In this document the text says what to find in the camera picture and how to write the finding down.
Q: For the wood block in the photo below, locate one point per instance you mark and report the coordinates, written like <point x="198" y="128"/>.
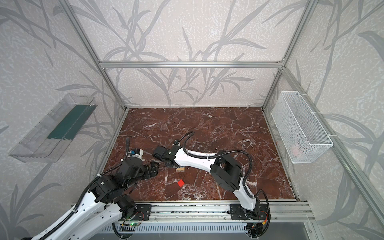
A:
<point x="180" y="170"/>

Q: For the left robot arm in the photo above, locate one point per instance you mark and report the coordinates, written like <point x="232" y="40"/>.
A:
<point x="102" y="203"/>

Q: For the clear plastic wall bin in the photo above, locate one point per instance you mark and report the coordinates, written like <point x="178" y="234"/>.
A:
<point x="49" y="139"/>

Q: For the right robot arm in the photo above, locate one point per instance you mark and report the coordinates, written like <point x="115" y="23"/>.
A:
<point x="222" y="166"/>

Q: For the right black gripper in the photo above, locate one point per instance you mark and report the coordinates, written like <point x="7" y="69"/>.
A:
<point x="161" y="153"/>

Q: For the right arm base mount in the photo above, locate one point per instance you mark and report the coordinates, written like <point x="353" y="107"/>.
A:
<point x="259" y="213"/>

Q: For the red block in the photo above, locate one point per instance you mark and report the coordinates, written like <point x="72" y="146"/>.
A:
<point x="181" y="183"/>

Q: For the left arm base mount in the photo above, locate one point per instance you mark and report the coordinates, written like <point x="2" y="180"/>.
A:
<point x="141" y="212"/>

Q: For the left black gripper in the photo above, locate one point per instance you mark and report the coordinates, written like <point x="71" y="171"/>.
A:
<point x="153" y="168"/>

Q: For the white wire basket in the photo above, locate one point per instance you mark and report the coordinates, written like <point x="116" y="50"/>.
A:
<point x="302" y="134"/>

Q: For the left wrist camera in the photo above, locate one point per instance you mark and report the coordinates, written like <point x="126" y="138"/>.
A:
<point x="137" y="153"/>

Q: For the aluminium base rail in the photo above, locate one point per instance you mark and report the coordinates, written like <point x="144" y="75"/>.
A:
<point x="195" y="212"/>

